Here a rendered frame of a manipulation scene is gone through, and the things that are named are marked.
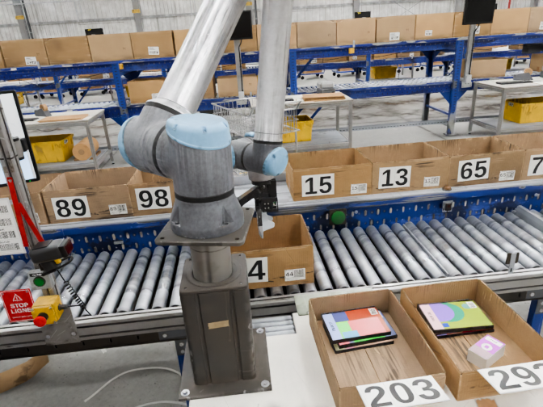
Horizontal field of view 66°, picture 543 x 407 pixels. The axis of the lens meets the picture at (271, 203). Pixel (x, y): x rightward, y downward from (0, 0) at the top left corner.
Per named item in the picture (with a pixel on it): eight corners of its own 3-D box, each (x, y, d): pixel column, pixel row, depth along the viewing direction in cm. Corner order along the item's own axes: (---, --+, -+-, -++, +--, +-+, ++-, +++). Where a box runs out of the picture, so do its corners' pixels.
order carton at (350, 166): (293, 203, 205) (292, 169, 199) (285, 182, 232) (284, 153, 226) (371, 195, 208) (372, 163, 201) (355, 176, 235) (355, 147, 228)
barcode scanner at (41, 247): (74, 271, 135) (61, 243, 131) (38, 279, 135) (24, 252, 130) (81, 261, 141) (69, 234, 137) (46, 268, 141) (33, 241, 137)
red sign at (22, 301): (10, 322, 145) (-2, 291, 140) (10, 320, 146) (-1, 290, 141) (56, 317, 147) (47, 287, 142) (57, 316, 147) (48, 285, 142)
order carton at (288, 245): (214, 293, 161) (208, 254, 154) (216, 255, 188) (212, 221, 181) (314, 283, 164) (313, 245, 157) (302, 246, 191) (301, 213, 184)
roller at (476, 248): (500, 282, 165) (502, 271, 163) (439, 225, 213) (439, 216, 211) (511, 280, 165) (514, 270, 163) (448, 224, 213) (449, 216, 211)
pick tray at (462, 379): (456, 402, 109) (460, 373, 105) (397, 311, 144) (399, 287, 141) (557, 387, 112) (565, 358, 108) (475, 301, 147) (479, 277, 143)
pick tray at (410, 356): (338, 418, 107) (338, 389, 103) (308, 322, 142) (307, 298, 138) (444, 402, 109) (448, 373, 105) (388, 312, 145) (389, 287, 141)
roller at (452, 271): (452, 287, 164) (454, 276, 162) (401, 228, 212) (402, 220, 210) (465, 286, 164) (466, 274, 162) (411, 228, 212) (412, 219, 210)
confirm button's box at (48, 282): (31, 291, 140) (25, 274, 137) (35, 286, 142) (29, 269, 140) (52, 289, 140) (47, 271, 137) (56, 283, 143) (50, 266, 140)
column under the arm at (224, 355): (272, 391, 116) (264, 291, 103) (178, 401, 115) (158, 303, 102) (265, 329, 140) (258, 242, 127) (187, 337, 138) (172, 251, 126)
